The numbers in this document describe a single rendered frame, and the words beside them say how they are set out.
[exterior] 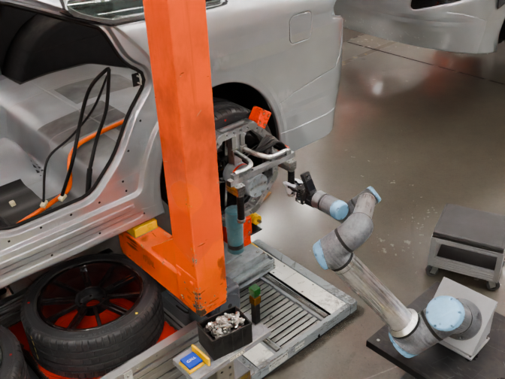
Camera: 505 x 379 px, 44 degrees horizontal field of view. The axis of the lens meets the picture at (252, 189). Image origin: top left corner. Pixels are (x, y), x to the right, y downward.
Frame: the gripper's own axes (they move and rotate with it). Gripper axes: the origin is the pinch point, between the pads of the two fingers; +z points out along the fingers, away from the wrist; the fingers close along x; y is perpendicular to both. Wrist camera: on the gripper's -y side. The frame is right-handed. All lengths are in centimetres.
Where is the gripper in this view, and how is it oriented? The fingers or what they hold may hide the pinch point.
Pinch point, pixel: (288, 180)
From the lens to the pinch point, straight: 322.2
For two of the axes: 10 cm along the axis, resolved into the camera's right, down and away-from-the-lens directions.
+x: 7.5, -3.7, 5.5
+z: -6.7, -3.7, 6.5
